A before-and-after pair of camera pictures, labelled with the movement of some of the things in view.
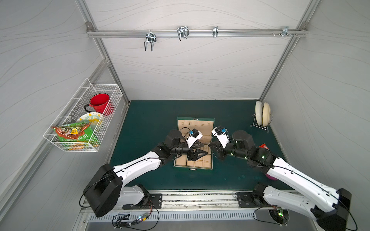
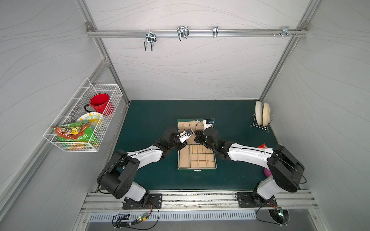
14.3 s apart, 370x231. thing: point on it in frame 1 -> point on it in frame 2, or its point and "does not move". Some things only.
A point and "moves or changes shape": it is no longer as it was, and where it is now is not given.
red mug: x=98 y=103 does not move
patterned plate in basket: x=93 y=118 does not move
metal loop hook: x=183 y=32 does not move
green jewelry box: x=204 y=125 moves or changes shape
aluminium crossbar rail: x=153 y=34 does not move
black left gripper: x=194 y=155 -> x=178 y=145
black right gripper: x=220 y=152 -> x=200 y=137
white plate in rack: x=258 y=112 does not move
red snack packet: x=264 y=146 does not move
